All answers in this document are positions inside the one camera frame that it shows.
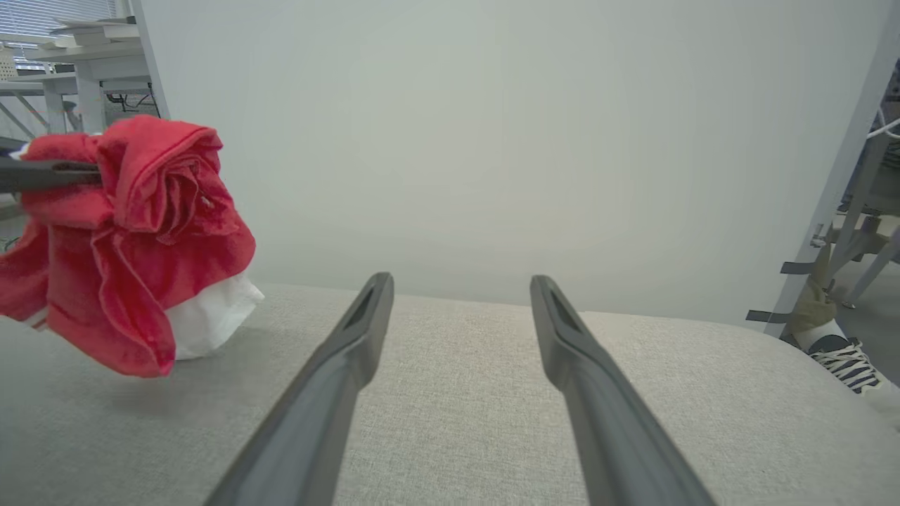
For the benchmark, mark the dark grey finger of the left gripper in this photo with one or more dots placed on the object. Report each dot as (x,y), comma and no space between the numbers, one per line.
(35,176)

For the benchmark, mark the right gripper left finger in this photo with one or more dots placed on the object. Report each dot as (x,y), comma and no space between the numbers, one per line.
(316,422)

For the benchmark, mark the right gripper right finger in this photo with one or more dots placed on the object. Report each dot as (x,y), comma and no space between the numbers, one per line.
(612,436)

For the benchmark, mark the red and white garment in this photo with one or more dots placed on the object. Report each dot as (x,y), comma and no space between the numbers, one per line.
(140,267)

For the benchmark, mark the white desk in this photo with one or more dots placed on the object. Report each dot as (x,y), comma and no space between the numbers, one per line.
(88,67)

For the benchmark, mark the white window blind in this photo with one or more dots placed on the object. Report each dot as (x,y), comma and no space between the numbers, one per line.
(49,14)

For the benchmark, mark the grey tape strip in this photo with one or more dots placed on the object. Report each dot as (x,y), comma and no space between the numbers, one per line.
(798,268)
(766,316)

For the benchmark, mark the person's leg with white sock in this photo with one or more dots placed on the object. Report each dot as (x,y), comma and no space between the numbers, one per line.
(815,316)

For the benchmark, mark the black and white sneaker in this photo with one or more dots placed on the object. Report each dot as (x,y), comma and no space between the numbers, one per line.
(847,362)

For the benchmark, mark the grey chair base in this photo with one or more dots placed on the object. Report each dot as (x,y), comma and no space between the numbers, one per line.
(861,239)

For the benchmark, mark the white backdrop panel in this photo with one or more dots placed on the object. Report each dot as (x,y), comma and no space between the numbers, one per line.
(492,140)

